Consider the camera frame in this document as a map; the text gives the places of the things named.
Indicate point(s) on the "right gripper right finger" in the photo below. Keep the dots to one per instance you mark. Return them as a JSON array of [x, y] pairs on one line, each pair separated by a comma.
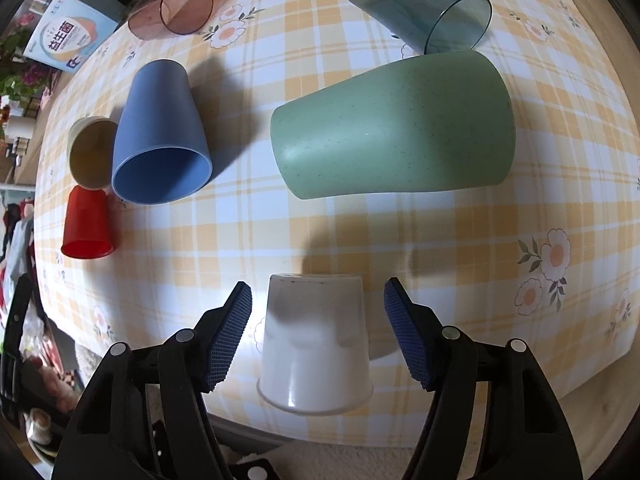
[[526, 434]]

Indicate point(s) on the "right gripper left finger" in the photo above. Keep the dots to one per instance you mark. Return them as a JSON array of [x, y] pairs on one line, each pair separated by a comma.
[[142, 415]]

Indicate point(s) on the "white plastic cup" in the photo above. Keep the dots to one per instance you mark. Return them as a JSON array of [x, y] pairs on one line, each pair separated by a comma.
[[315, 353]]

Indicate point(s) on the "red plastic cup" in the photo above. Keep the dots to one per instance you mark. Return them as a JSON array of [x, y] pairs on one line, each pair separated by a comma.
[[87, 231]]

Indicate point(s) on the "blue plastic cup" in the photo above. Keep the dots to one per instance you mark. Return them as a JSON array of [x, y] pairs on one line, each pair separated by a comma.
[[160, 149]]

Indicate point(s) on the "beige plastic cup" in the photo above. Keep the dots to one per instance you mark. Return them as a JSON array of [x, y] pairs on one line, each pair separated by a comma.
[[90, 148]]

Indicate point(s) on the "green plastic cup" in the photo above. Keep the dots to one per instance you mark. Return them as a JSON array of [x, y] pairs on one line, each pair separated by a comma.
[[436, 122]]

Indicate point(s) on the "brown transparent cup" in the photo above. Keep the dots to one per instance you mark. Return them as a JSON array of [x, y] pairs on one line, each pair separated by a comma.
[[155, 19]]

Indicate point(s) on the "dark teal transparent cup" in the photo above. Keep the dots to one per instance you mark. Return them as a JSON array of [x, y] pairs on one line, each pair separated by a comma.
[[432, 26]]

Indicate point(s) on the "white bottle on cabinet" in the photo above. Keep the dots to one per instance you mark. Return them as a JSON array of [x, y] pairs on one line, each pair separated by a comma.
[[18, 127]]

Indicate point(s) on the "pink blossom flower arrangement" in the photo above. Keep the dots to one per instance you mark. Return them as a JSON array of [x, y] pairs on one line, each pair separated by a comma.
[[21, 77]]

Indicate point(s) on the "light blue probiotic box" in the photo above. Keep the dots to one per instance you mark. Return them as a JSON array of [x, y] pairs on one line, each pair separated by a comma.
[[71, 30]]

